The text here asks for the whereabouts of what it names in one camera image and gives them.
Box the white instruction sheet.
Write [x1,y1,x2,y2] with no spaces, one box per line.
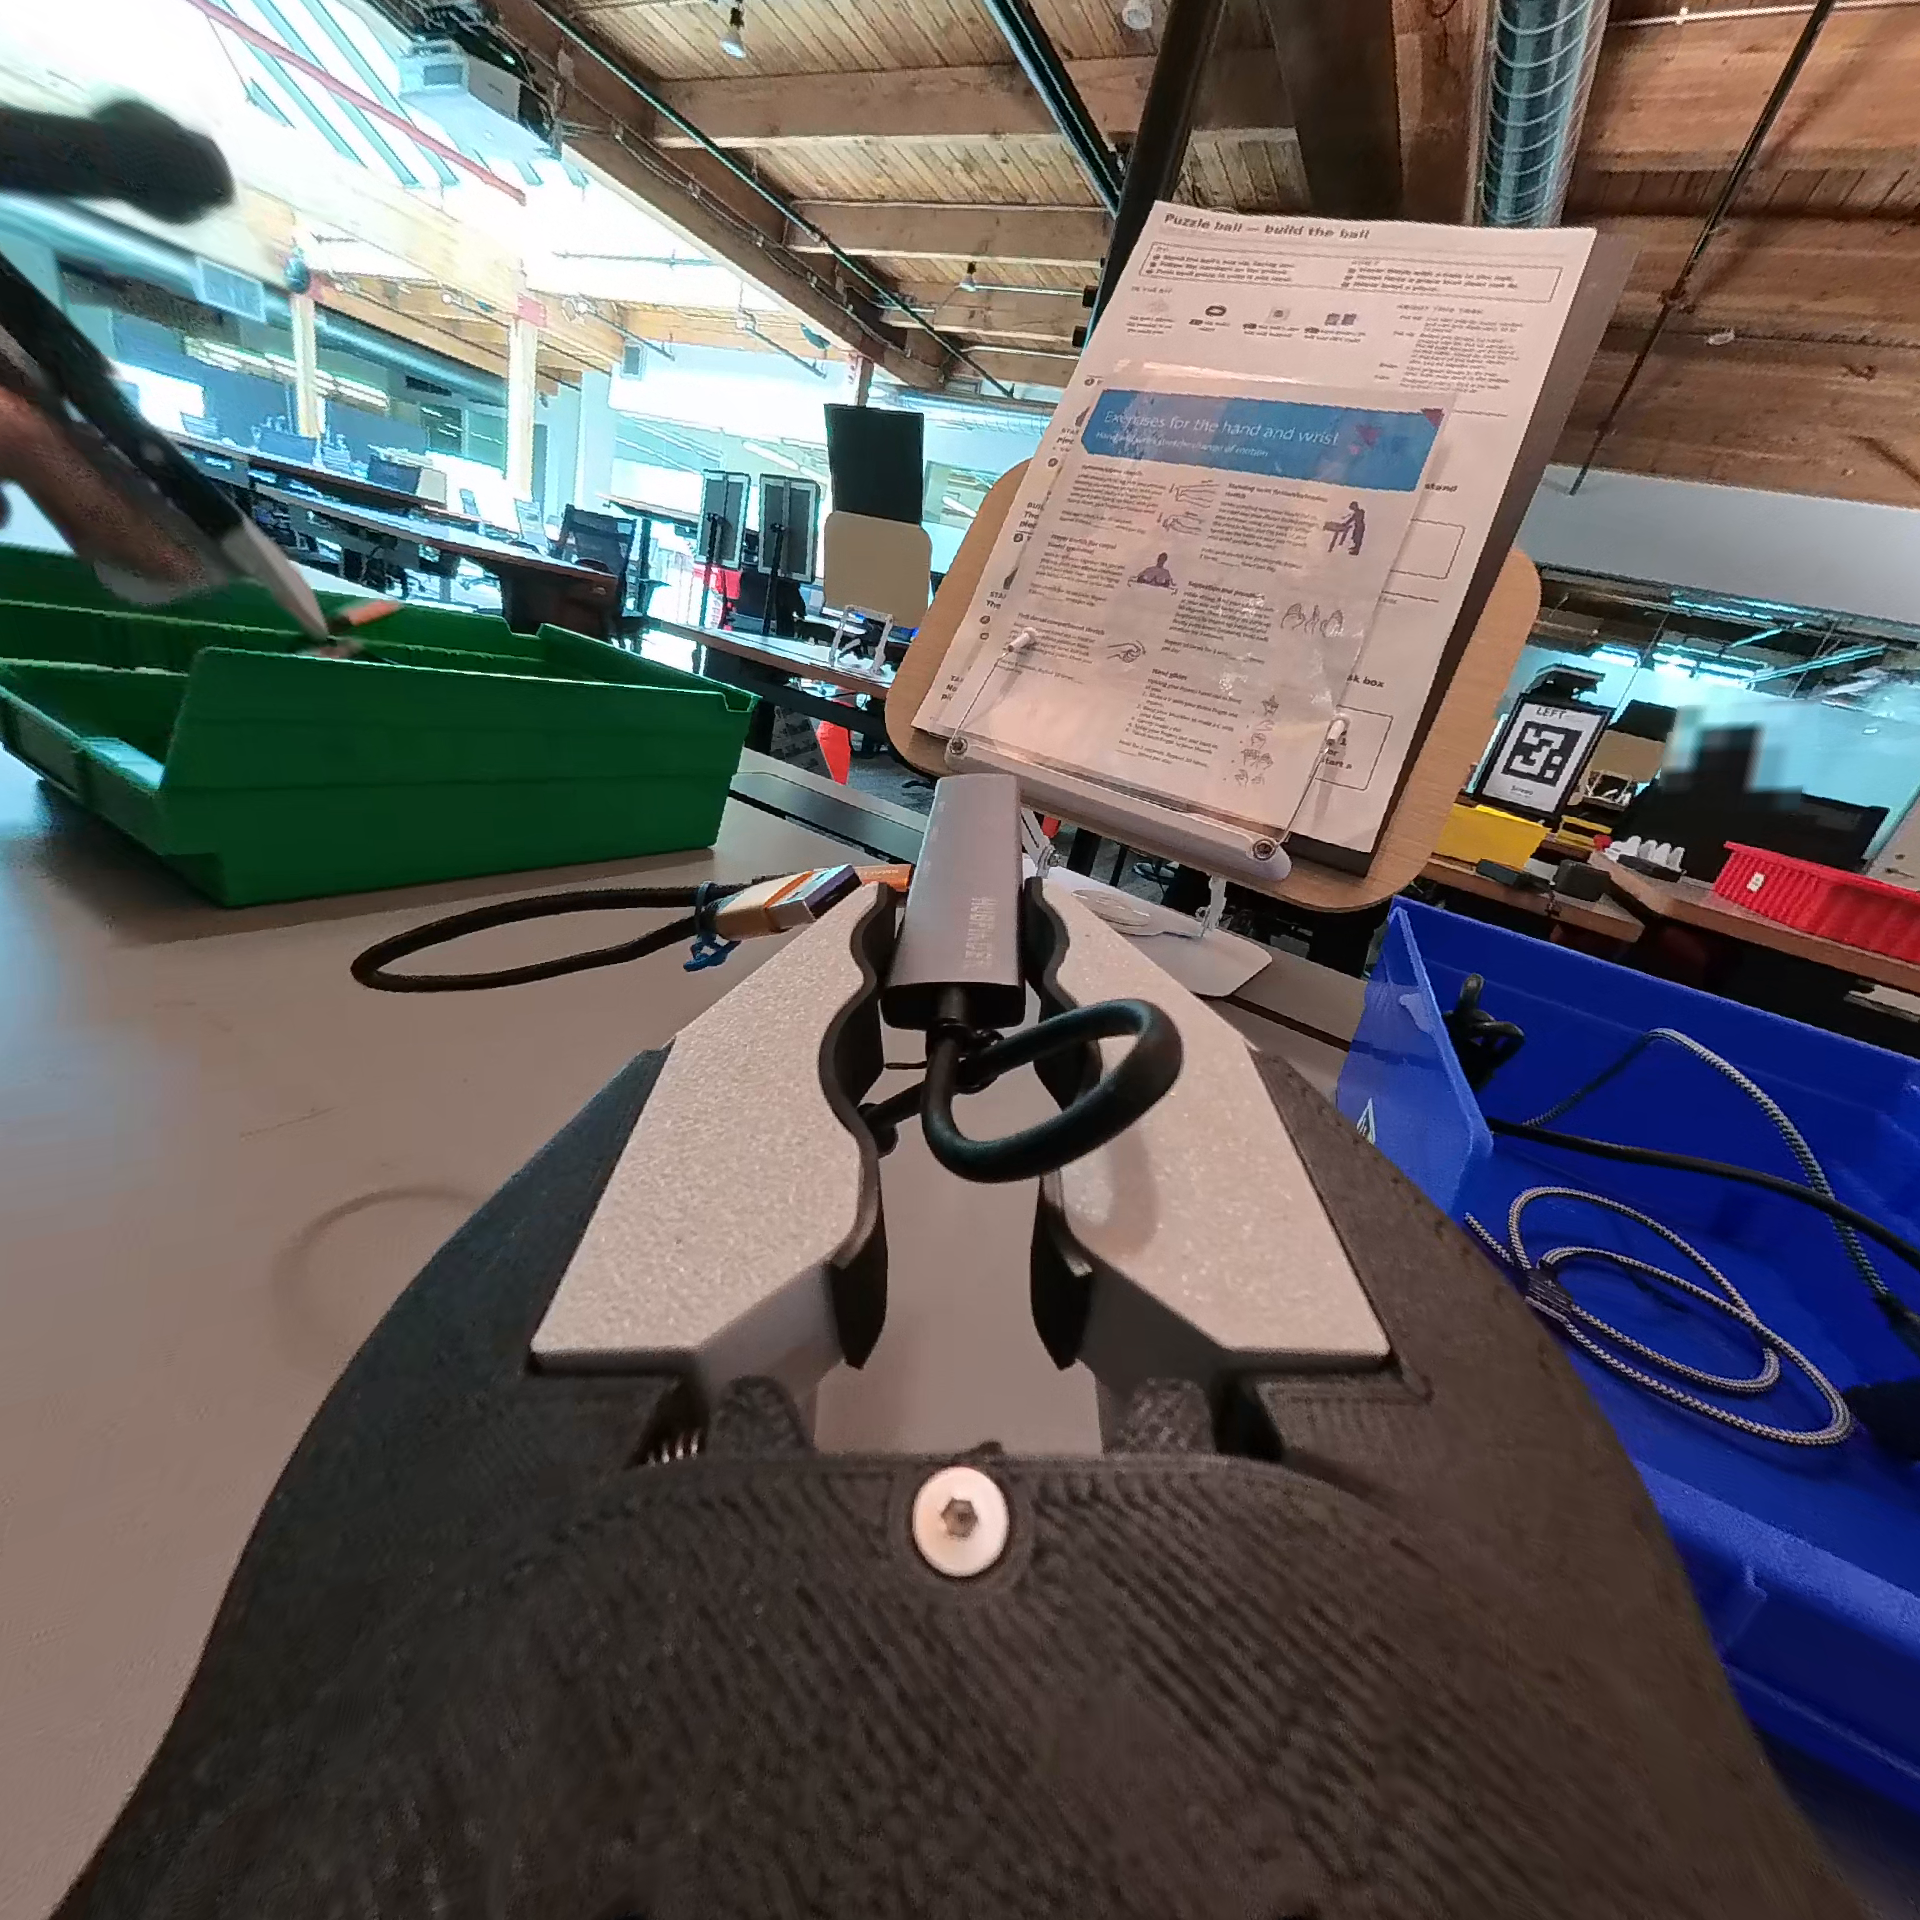
[913,198,1600,873]

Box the grey braided cable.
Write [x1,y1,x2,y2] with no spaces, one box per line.
[1462,1026,1877,1450]

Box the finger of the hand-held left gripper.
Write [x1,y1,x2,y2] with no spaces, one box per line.
[0,255,336,651]

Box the dark wooden office table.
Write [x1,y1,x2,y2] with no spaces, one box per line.
[171,434,619,637]

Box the green plastic bin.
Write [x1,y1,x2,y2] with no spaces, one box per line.
[0,618,756,912]
[0,542,541,662]

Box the thin black cable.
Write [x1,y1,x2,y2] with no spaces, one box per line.
[1446,975,1920,1459]

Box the usb-c cable orange plug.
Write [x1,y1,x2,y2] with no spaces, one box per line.
[291,600,409,667]

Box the silver ventilation duct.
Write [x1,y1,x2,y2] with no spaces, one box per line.
[1476,0,1609,230]

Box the blue plastic bin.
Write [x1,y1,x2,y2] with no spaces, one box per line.
[1333,897,1920,1818]

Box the wooden document stand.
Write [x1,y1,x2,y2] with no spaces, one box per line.
[884,456,1544,1001]

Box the red plastic bin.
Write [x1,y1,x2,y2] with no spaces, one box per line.
[1713,843,1920,941]

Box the black hub cable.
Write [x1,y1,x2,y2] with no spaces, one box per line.
[857,1002,1181,1188]

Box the grey usb hub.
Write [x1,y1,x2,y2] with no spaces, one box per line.
[880,774,1040,1035]

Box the blue header leaflet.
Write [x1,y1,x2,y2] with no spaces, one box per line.
[960,383,1459,820]

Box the beige board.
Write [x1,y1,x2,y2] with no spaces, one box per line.
[822,513,931,624]

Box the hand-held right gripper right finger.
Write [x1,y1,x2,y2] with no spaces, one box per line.
[1026,883,1391,1455]

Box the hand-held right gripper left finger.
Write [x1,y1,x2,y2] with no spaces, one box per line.
[527,883,902,1455]

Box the black upright panel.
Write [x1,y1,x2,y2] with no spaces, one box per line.
[823,404,923,528]

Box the yellow plastic bin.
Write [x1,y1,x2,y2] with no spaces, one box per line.
[1432,802,1548,873]

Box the black white marker sign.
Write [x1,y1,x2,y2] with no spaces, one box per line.
[1469,696,1613,820]

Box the black braided cable orange plug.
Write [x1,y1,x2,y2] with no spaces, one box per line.
[352,863,918,996]

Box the person's left hand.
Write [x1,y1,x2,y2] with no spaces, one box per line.
[0,393,120,524]

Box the white ceiling unit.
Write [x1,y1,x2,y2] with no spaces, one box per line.
[396,43,527,131]

